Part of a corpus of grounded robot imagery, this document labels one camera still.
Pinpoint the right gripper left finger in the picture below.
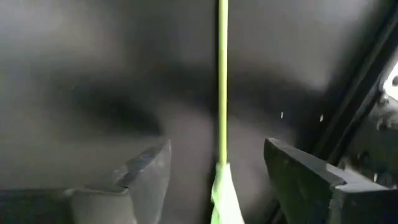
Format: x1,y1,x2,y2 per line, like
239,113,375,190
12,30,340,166
67,139,172,224

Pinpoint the black table frame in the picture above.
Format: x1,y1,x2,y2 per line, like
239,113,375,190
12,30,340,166
310,6,398,166

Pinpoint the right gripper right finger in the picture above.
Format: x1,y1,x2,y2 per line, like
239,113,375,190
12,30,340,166
263,137,398,224

